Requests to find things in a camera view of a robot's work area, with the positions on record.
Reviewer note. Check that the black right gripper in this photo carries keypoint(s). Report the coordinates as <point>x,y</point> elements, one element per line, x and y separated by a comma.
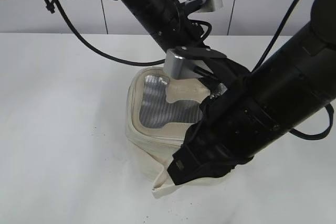
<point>256,109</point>

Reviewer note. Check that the cream canvas zipper bag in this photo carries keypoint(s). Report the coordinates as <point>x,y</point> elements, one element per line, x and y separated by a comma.
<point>159,111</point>

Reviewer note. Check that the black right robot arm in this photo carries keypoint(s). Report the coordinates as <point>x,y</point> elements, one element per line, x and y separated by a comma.
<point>312,51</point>

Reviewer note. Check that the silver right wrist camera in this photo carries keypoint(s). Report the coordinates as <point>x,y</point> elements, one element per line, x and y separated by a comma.
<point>190,62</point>

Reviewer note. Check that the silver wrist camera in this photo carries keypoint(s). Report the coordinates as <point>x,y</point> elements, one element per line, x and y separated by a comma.
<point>190,62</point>
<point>202,6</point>

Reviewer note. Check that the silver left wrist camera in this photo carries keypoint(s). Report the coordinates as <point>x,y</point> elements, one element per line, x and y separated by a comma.
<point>202,6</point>

